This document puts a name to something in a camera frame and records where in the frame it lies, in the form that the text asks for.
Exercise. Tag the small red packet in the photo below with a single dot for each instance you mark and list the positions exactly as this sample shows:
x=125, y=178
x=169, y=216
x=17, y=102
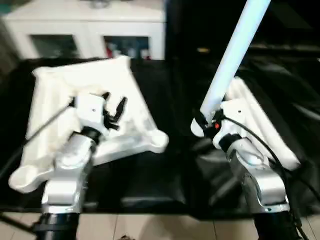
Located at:
x=109, y=50

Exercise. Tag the white plastic table top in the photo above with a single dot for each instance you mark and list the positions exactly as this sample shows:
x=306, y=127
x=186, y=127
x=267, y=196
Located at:
x=50, y=82

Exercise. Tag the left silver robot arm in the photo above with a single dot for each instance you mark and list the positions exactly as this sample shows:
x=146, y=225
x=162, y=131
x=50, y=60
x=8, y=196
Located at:
x=65, y=187

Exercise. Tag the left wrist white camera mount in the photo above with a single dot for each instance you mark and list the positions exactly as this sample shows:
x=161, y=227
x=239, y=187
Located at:
x=90, y=110

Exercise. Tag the small pale label tag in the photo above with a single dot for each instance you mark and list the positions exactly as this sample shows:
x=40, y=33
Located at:
x=203, y=49

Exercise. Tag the black backdrop cloth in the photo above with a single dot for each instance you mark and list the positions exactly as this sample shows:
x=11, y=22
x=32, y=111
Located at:
x=200, y=22

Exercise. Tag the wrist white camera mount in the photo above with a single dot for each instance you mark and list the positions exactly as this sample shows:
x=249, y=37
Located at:
x=90, y=110
x=237, y=112

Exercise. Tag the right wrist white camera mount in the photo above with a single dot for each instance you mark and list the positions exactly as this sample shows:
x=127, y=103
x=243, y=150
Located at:
x=237, y=112

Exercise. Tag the black shiny mat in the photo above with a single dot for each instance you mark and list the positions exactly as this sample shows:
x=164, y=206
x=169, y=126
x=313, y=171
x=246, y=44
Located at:
x=140, y=180

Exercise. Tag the white glass-door cabinet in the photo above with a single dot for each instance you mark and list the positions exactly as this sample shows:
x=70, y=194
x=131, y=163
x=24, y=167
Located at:
x=87, y=25

